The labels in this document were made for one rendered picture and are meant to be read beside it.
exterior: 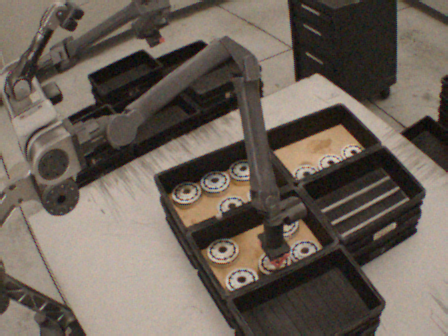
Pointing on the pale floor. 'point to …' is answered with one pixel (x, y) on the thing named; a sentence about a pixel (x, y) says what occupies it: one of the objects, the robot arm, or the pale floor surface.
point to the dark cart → (346, 43)
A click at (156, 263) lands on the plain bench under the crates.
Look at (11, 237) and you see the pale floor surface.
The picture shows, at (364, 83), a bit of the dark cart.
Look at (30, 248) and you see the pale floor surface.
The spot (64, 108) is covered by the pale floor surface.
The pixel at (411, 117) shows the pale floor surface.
